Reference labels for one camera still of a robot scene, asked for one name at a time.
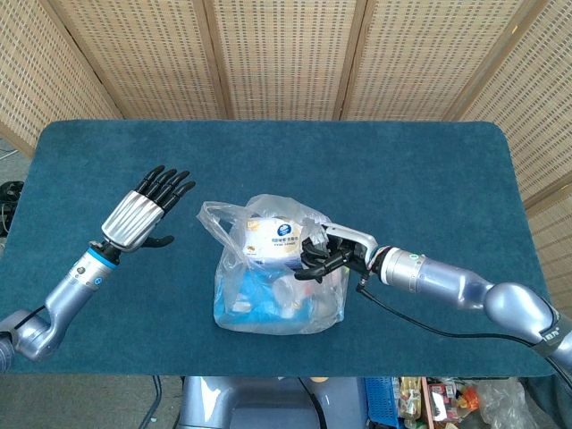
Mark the yellow drink bottles pack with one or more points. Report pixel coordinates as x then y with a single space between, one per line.
409 402

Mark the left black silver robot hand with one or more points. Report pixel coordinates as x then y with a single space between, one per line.
132 219

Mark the blue plastic package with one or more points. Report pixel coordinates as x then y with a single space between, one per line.
243 308

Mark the black device on floor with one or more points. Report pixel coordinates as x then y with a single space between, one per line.
10 191

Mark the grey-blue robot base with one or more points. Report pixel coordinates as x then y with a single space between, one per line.
268 404

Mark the blue plastic crate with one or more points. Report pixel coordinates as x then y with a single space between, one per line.
380 397

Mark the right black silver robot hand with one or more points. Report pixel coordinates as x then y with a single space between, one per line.
339 252

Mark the crumpled clear floor bag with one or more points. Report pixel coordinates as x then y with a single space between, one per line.
502 402

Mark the clear plastic bag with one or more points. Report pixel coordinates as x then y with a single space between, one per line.
232 268

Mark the box of red snack packs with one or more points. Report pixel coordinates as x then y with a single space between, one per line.
447 400

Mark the white box with blue logo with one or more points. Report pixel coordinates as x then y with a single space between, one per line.
272 243

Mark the woven bamboo folding screen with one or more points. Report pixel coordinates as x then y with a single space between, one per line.
286 58

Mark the blue carpet table mat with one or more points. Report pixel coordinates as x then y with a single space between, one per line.
134 134

